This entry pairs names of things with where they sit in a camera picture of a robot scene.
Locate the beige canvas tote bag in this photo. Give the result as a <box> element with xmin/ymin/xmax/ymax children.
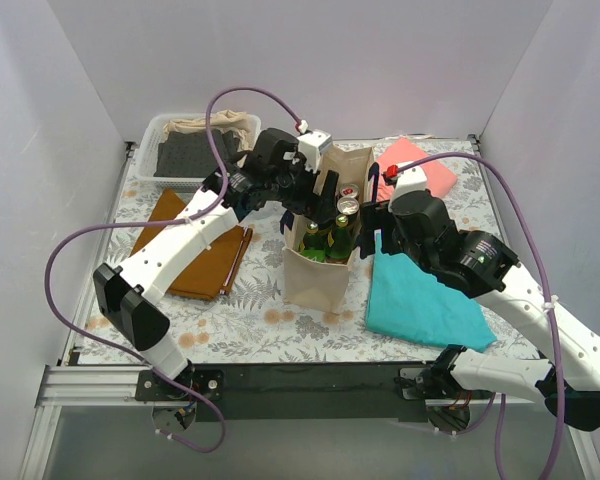
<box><xmin>281</xmin><ymin>146</ymin><xmax>375</xmax><ymax>313</ymax></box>

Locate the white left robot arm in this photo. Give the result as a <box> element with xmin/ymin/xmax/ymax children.
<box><xmin>93</xmin><ymin>128</ymin><xmax>338</xmax><ymax>400</ymax></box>

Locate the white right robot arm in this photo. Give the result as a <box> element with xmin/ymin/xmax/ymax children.
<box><xmin>359</xmin><ymin>190</ymin><xmax>600</xmax><ymax>432</ymax></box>

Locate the dark can silver pull-tab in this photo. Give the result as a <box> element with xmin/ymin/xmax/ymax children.
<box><xmin>336</xmin><ymin>196</ymin><xmax>359</xmax><ymax>216</ymax></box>

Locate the red tab can right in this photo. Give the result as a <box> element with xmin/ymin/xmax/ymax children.
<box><xmin>339</xmin><ymin>184</ymin><xmax>359</xmax><ymax>199</ymax></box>

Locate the green Perrier bottle near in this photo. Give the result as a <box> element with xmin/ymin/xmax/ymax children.
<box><xmin>298</xmin><ymin>222</ymin><xmax>326</xmax><ymax>263</ymax></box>

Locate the green perrier bottle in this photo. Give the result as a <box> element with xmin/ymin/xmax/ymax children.
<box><xmin>298</xmin><ymin>222</ymin><xmax>326</xmax><ymax>263</ymax></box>
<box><xmin>326</xmin><ymin>214</ymin><xmax>353</xmax><ymax>264</ymax></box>

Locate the floral patterned table mat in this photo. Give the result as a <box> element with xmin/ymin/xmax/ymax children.
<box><xmin>71</xmin><ymin>157</ymin><xmax>538</xmax><ymax>365</ymax></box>

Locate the green Perrier bottle far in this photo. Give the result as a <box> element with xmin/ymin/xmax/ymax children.
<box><xmin>326</xmin><ymin>214</ymin><xmax>353</xmax><ymax>264</ymax></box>

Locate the beige crumpled cloth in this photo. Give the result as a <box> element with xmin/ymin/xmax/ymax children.
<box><xmin>163</xmin><ymin>110</ymin><xmax>260</xmax><ymax>150</ymax></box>

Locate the pink folded cloth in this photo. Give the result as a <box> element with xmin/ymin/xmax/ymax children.
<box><xmin>376</xmin><ymin>138</ymin><xmax>457</xmax><ymax>201</ymax></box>

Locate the teal folded cloth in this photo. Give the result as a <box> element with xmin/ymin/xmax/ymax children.
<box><xmin>365</xmin><ymin>242</ymin><xmax>496</xmax><ymax>352</ymax></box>

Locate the dark grey dotted cloth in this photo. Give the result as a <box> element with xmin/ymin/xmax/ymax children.
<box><xmin>154</xmin><ymin>131</ymin><xmax>218</xmax><ymax>178</ymax></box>

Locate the brown folded cloth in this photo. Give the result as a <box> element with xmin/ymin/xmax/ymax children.
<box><xmin>131</xmin><ymin>189</ymin><xmax>253</xmax><ymax>301</ymax></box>

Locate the white plastic basket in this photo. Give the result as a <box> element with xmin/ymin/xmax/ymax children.
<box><xmin>135</xmin><ymin>113</ymin><xmax>241</xmax><ymax>190</ymax></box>

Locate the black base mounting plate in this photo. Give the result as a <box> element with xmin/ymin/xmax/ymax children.
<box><xmin>135</xmin><ymin>361</ymin><xmax>486</xmax><ymax>424</ymax></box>

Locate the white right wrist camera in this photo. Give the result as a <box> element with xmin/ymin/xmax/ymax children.
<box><xmin>383</xmin><ymin>162</ymin><xmax>427</xmax><ymax>203</ymax></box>

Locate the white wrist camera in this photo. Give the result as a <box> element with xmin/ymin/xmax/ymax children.
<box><xmin>296</xmin><ymin>120</ymin><xmax>333</xmax><ymax>174</ymax></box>
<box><xmin>383</xmin><ymin>162</ymin><xmax>427</xmax><ymax>203</ymax></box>

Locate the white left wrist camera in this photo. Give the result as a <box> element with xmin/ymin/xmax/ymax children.
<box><xmin>296</xmin><ymin>120</ymin><xmax>333</xmax><ymax>174</ymax></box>

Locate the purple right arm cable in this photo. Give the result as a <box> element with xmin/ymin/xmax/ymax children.
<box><xmin>397</xmin><ymin>152</ymin><xmax>566</xmax><ymax>480</ymax></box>

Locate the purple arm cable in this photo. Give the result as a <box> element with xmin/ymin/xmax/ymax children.
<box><xmin>397</xmin><ymin>152</ymin><xmax>566</xmax><ymax>480</ymax></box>
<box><xmin>43</xmin><ymin>87</ymin><xmax>309</xmax><ymax>454</ymax></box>

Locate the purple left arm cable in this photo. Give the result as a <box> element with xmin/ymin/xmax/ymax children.
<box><xmin>43</xmin><ymin>87</ymin><xmax>309</xmax><ymax>454</ymax></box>

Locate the aluminium frame rail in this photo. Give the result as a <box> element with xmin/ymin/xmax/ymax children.
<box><xmin>19</xmin><ymin>365</ymin><xmax>145</xmax><ymax>479</ymax></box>

